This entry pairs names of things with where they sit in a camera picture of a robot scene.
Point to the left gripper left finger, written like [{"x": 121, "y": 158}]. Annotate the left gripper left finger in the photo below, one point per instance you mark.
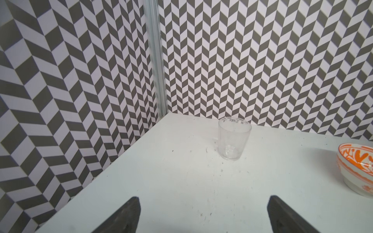
[{"x": 124, "y": 220}]

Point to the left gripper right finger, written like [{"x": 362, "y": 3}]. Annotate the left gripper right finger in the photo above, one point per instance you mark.
[{"x": 284, "y": 219}]

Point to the orange patterned bowl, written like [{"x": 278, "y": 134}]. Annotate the orange patterned bowl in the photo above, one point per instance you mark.
[{"x": 355, "y": 162}]

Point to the clear plastic cup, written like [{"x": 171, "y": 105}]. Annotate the clear plastic cup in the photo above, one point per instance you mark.
[{"x": 233, "y": 135}]

